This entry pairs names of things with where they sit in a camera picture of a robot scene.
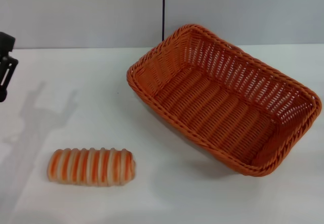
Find orange white striped bread toy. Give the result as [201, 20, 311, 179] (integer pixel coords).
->
[47, 147, 137, 187]

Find orange woven plastic basket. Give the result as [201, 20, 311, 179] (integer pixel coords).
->
[126, 23, 322, 177]

